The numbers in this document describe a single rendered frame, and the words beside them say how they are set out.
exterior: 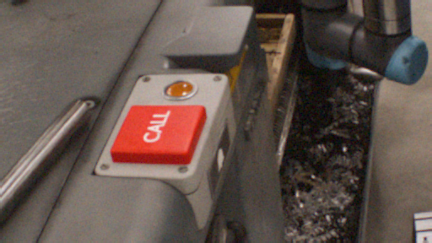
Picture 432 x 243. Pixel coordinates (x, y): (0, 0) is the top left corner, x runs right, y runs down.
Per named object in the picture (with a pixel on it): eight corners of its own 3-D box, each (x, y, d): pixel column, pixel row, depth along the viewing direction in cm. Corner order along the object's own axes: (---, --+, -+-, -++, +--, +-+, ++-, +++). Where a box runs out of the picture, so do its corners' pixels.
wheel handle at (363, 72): (385, 83, 173) (384, 72, 171) (348, 83, 175) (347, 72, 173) (385, 77, 175) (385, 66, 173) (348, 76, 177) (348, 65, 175)
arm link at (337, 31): (349, 84, 129) (344, 20, 123) (295, 62, 137) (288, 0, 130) (379, 63, 133) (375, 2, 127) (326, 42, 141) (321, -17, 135)
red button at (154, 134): (191, 175, 63) (186, 152, 62) (113, 172, 65) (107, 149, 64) (209, 126, 68) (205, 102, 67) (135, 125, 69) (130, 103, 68)
